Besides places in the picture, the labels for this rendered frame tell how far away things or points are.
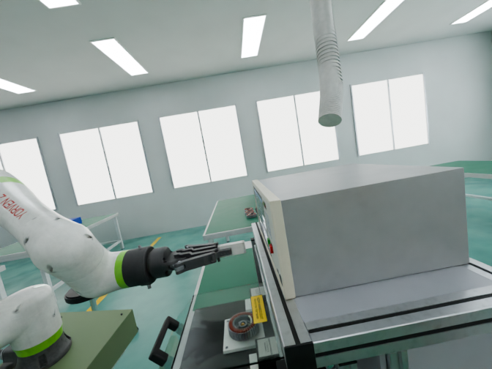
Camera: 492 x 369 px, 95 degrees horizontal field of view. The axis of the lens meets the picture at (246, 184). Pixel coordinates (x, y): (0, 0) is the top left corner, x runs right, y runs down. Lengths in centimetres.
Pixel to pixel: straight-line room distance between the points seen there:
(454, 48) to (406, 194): 724
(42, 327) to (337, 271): 93
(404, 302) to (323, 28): 191
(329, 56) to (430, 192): 157
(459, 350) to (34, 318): 108
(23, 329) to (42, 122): 592
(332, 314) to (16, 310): 91
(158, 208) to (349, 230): 532
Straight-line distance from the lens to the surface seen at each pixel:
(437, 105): 722
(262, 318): 56
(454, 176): 60
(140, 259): 62
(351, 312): 48
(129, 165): 576
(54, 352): 113
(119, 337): 116
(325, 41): 207
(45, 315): 107
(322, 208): 46
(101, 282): 67
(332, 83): 188
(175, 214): 558
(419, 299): 54
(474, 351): 60
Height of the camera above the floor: 141
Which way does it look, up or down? 7 degrees down
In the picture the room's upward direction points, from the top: 10 degrees counter-clockwise
